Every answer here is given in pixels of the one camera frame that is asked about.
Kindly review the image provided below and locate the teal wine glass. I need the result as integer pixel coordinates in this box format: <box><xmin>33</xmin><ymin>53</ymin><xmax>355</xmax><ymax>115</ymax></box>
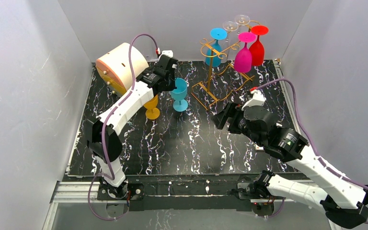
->
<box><xmin>170</xmin><ymin>78</ymin><xmax>188</xmax><ymax>112</ymax></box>

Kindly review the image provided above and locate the orange wine glass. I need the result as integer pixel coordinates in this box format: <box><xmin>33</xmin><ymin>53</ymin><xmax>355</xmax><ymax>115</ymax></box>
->
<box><xmin>143</xmin><ymin>95</ymin><xmax>160</xmax><ymax>120</ymax></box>

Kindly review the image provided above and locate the magenta wine glass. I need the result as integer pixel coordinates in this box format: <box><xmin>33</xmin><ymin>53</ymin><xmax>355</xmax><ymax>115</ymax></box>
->
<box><xmin>233</xmin><ymin>32</ymin><xmax>256</xmax><ymax>73</ymax></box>

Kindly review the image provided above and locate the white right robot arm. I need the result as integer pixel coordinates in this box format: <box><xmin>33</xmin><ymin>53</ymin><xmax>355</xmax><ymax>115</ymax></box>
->
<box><xmin>212</xmin><ymin>103</ymin><xmax>368</xmax><ymax>229</ymax></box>

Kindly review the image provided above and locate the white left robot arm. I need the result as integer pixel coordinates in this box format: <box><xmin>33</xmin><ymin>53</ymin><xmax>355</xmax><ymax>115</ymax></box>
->
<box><xmin>84</xmin><ymin>50</ymin><xmax>178</xmax><ymax>199</ymax></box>

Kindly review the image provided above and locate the gold wine glass rack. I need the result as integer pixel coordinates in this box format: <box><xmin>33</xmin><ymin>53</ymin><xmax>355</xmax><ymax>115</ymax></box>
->
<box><xmin>191</xmin><ymin>20</ymin><xmax>260</xmax><ymax>111</ymax></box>

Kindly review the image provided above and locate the blue wine glass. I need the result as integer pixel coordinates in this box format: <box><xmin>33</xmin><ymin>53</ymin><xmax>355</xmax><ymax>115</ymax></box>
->
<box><xmin>205</xmin><ymin>28</ymin><xmax>227</xmax><ymax>67</ymax></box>

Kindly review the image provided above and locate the red wine glass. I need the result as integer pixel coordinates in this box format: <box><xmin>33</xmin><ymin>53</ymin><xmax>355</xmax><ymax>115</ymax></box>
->
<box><xmin>249</xmin><ymin>25</ymin><xmax>269</xmax><ymax>66</ymax></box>

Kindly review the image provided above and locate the clear wine glass front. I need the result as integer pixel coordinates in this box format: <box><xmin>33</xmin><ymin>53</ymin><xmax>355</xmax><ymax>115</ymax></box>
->
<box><xmin>222</xmin><ymin>21</ymin><xmax>239</xmax><ymax>42</ymax></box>

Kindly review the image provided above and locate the clear wine glass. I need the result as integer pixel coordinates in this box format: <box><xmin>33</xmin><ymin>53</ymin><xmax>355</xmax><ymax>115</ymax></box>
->
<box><xmin>234</xmin><ymin>14</ymin><xmax>250</xmax><ymax>26</ymax></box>
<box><xmin>222</xmin><ymin>21</ymin><xmax>239</xmax><ymax>42</ymax></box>

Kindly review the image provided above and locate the clear wine glass rear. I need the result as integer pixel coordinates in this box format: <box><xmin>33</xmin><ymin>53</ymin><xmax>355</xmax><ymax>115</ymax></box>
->
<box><xmin>234</xmin><ymin>14</ymin><xmax>250</xmax><ymax>26</ymax></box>

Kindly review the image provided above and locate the round beige box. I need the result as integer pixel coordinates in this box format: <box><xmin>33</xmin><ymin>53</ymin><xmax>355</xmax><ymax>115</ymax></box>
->
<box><xmin>95</xmin><ymin>43</ymin><xmax>133</xmax><ymax>97</ymax></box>

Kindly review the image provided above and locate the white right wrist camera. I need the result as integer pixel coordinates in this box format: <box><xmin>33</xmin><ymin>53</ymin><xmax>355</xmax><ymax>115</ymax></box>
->
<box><xmin>241</xmin><ymin>87</ymin><xmax>266</xmax><ymax>111</ymax></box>

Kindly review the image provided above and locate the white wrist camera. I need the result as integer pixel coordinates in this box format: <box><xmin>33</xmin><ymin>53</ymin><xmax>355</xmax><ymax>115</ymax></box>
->
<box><xmin>241</xmin><ymin>87</ymin><xmax>266</xmax><ymax>111</ymax></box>
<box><xmin>156</xmin><ymin>47</ymin><xmax>173</xmax><ymax>58</ymax></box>

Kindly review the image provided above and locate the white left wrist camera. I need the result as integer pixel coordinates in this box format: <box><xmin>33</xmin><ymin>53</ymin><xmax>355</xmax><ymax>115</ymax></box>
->
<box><xmin>156</xmin><ymin>47</ymin><xmax>173</xmax><ymax>58</ymax></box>

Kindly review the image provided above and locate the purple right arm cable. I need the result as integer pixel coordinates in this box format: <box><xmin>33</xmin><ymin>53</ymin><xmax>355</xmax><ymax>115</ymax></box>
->
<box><xmin>251</xmin><ymin>78</ymin><xmax>368</xmax><ymax>227</ymax></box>

